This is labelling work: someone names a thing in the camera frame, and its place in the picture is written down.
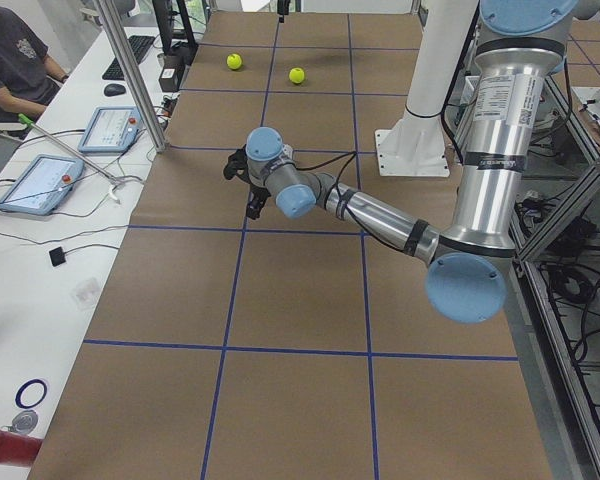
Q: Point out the red cylinder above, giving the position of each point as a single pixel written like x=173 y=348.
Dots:
x=18 y=450

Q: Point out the grabber stick with green handle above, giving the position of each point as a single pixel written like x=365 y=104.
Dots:
x=115 y=181

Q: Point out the small black square device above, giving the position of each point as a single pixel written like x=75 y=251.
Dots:
x=57 y=256

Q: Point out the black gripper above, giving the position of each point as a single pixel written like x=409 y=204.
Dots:
x=258 y=194

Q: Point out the aluminium frame post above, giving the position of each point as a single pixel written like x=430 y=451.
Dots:
x=122 y=50

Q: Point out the black cardboard box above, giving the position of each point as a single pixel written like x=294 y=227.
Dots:
x=172 y=72

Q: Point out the blue teach pendant near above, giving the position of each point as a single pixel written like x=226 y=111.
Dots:
x=43 y=186

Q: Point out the black computer monitor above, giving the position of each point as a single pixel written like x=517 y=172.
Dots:
x=165 y=15

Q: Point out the yellow tennis ball near edge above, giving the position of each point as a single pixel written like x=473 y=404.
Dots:
x=234 y=61

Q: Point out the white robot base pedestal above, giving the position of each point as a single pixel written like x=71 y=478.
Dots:
x=415 y=145

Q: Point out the blue teach pendant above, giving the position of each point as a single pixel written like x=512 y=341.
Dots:
x=43 y=186
x=111 y=130

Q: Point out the blue teach pendant far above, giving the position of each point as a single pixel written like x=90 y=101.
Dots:
x=111 y=130

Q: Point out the yellow Roland Garros tennis ball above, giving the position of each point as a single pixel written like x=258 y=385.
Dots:
x=297 y=75

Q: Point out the person in grey t-shirt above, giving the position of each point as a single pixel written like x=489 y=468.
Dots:
x=29 y=77

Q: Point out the silver can lid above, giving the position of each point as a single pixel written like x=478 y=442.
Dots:
x=24 y=423

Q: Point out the black computer mouse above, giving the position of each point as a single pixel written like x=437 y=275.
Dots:
x=114 y=89

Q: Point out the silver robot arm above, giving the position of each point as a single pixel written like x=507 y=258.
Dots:
x=518 y=44

